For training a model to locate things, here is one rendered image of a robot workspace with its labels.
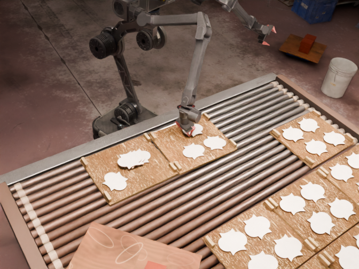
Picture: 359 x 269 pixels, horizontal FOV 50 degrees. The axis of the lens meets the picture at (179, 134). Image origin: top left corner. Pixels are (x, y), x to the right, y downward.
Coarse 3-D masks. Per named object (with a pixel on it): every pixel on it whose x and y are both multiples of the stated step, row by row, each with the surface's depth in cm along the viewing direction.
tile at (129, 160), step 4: (120, 156) 208; (124, 156) 208; (128, 156) 208; (132, 156) 208; (136, 156) 209; (140, 156) 209; (120, 160) 205; (124, 160) 206; (128, 160) 206; (132, 160) 206; (136, 160) 207; (140, 160) 207; (120, 164) 203; (124, 164) 204; (128, 164) 204; (132, 164) 204; (136, 164) 204; (140, 164) 205; (128, 168) 202
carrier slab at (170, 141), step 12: (204, 120) 240; (156, 132) 228; (168, 132) 229; (180, 132) 230; (204, 132) 232; (216, 132) 233; (156, 144) 221; (168, 144) 222; (180, 144) 223; (228, 144) 227; (168, 156) 215; (180, 156) 215; (204, 156) 217; (216, 156) 218; (192, 168) 210
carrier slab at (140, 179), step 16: (128, 144) 219; (144, 144) 220; (80, 160) 206; (96, 160) 207; (112, 160) 208; (160, 160) 212; (96, 176) 199; (128, 176) 201; (144, 176) 202; (160, 176) 203; (112, 192) 193; (128, 192) 194
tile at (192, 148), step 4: (192, 144) 222; (184, 148) 220; (188, 148) 219; (192, 148) 220; (196, 148) 220; (200, 148) 220; (184, 152) 217; (188, 152) 217; (192, 152) 218; (196, 152) 218; (200, 152) 218; (188, 156) 215; (192, 156) 215; (196, 156) 215; (200, 156) 217
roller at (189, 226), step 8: (288, 168) 219; (296, 168) 222; (272, 176) 213; (280, 176) 215; (256, 184) 208; (264, 184) 209; (248, 192) 203; (256, 192) 206; (232, 200) 198; (240, 200) 200; (216, 208) 194; (224, 208) 195; (200, 216) 189; (208, 216) 190; (192, 224) 185; (200, 224) 188; (176, 232) 181; (184, 232) 183; (160, 240) 177; (168, 240) 178
